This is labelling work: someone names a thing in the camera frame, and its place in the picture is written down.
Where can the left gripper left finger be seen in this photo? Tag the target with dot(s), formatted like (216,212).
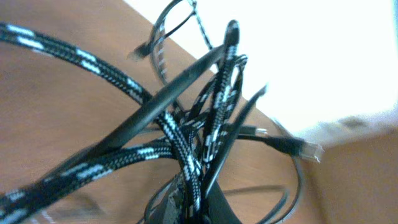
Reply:
(169,203)

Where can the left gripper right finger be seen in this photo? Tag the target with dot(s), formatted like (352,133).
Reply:
(219,211)

